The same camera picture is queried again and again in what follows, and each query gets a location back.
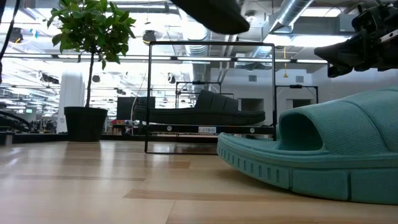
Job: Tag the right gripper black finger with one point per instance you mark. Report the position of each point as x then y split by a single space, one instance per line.
339 69
342 49

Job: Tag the teal rubber slide sandal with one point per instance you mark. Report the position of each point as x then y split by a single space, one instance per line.
311 174

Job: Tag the black rubber slide sandal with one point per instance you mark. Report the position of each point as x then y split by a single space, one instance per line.
214 15
202 115

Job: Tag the black ceiling lamp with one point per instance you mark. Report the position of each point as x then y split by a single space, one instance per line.
149 36

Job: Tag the dark rectangular screen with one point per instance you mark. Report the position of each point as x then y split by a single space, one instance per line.
124 109

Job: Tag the green leafy plant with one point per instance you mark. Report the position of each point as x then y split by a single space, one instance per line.
93 28

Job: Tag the black plant pot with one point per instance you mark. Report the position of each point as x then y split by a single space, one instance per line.
85 124

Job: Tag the black metal station frame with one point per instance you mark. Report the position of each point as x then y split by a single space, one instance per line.
295 86
199 82

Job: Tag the silver ventilation duct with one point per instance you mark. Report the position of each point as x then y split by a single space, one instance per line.
199 53
292 12

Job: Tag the black frame wooden board shelf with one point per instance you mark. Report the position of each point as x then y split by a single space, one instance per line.
180 128

